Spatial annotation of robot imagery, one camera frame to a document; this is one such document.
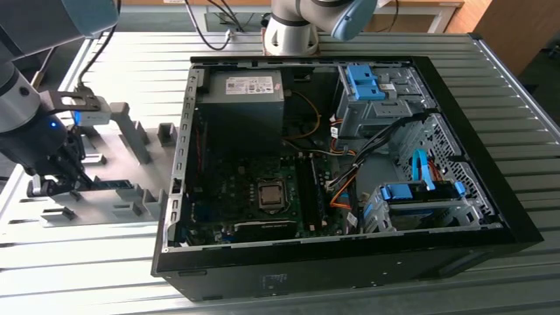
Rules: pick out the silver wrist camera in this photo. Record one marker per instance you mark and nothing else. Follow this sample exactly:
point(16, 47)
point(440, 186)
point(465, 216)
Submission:
point(93, 115)

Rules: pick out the blue drive bay bracket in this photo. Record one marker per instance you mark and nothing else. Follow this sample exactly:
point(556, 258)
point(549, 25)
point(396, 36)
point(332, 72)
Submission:
point(365, 85)

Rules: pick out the grey power supply unit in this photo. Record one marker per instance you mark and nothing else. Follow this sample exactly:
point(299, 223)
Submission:
point(244, 95)

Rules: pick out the green motherboard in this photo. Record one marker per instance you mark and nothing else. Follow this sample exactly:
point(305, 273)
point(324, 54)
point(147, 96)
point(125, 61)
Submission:
point(227, 197)

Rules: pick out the silver CPU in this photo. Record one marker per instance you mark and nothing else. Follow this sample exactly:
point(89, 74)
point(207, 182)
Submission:
point(272, 196)

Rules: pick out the white framed wooden desk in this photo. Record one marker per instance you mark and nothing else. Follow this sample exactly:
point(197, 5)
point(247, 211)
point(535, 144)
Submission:
point(437, 21)

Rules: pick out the grey parts rack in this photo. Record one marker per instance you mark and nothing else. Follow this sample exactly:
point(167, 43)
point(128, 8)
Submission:
point(109, 170)

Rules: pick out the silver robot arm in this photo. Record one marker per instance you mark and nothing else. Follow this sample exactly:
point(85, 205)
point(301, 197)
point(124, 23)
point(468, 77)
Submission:
point(288, 36)

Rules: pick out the hard disk in blue carrier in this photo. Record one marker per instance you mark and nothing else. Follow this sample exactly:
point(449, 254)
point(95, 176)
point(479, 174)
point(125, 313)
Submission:
point(400, 192)

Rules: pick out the black PC case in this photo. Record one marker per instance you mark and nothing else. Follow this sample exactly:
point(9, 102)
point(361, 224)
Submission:
point(305, 272)

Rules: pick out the metal drive cage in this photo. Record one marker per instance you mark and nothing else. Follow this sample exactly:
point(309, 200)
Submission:
point(384, 115)

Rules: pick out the blue RAM stick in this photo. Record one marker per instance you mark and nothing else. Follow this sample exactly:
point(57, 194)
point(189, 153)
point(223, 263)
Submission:
point(111, 184)

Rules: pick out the black graphics card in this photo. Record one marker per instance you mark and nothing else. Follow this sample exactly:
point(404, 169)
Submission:
point(263, 229)

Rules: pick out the white board connector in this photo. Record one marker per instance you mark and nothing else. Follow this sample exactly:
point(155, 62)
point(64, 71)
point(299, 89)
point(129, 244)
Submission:
point(331, 184)

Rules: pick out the wooden cabinet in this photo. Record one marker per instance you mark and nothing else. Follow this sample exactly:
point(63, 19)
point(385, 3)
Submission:
point(516, 33)

